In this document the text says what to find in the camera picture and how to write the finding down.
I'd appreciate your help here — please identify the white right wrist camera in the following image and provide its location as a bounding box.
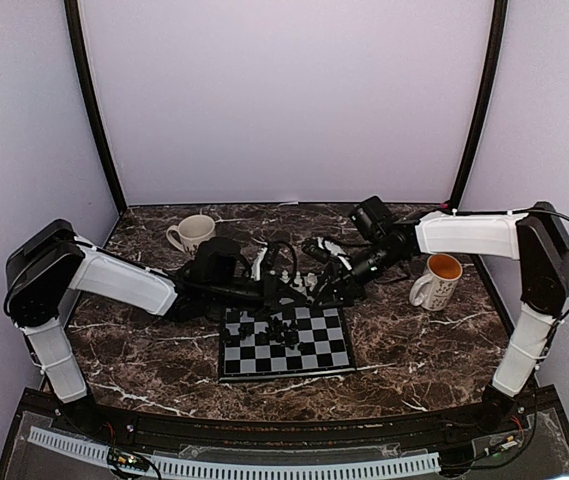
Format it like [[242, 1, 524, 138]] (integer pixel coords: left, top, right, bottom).
[[302, 237, 353, 271]]

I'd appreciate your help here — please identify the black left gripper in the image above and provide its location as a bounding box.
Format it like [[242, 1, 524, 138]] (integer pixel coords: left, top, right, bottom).
[[207, 272, 306, 317]]

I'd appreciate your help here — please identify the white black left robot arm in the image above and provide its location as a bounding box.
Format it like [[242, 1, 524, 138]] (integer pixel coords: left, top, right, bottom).
[[3, 219, 308, 436]]

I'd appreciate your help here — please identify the black grey chess board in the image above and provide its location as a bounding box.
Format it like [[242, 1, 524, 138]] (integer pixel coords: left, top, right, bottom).
[[218, 307, 356, 383]]

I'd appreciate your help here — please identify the black frame post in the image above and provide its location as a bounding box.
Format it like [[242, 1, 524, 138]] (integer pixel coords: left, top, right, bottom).
[[63, 0, 128, 216], [448, 0, 508, 208]]

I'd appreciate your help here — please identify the black left frame post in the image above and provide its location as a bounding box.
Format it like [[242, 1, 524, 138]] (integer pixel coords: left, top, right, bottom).
[[63, 0, 128, 216]]

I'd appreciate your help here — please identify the cream floral mug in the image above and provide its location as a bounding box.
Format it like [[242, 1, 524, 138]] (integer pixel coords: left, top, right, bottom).
[[165, 214, 216, 256]]

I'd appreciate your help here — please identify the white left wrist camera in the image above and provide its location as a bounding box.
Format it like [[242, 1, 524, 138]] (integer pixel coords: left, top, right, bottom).
[[251, 245, 279, 281]]

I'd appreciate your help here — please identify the black front rail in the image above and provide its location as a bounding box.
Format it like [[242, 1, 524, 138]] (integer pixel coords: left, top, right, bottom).
[[95, 405, 487, 449]]

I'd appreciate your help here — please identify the pile of black chess pieces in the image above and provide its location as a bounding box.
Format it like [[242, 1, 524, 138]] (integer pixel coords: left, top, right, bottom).
[[220, 311, 301, 350]]

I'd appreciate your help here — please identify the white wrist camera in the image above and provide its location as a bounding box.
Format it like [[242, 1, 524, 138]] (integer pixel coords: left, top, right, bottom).
[[251, 245, 279, 281], [302, 237, 353, 271]]

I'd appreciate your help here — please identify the black right frame post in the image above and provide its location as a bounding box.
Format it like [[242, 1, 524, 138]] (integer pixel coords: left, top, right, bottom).
[[448, 0, 508, 208]]

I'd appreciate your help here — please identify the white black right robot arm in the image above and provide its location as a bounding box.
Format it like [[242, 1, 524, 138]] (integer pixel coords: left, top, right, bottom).
[[302, 196, 569, 434]]

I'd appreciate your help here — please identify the white slotted cable duct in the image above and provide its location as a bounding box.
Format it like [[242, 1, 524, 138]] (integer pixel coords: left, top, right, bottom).
[[27, 426, 441, 479]]

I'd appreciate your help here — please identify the white mug orange interior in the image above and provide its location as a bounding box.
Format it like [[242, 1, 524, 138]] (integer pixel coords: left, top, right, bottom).
[[409, 253, 463, 311]]

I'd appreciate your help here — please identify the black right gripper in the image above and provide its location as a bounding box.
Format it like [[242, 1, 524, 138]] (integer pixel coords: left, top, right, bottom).
[[312, 240, 405, 310]]

